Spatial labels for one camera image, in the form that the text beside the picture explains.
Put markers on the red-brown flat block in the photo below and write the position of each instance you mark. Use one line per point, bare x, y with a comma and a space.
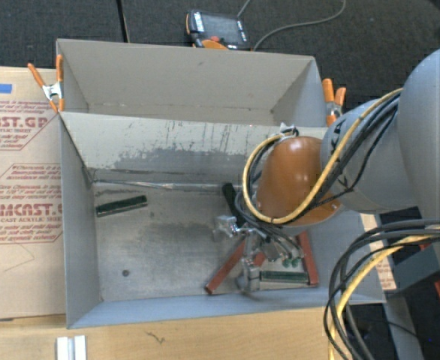
309, 261
223, 272

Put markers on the grey metal bin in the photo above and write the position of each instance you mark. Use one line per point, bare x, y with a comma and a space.
160, 246

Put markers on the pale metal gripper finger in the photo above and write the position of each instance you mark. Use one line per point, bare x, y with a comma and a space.
225, 226
251, 278

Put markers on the brown cardboard board red print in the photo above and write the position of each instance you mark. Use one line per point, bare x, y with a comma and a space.
25, 261

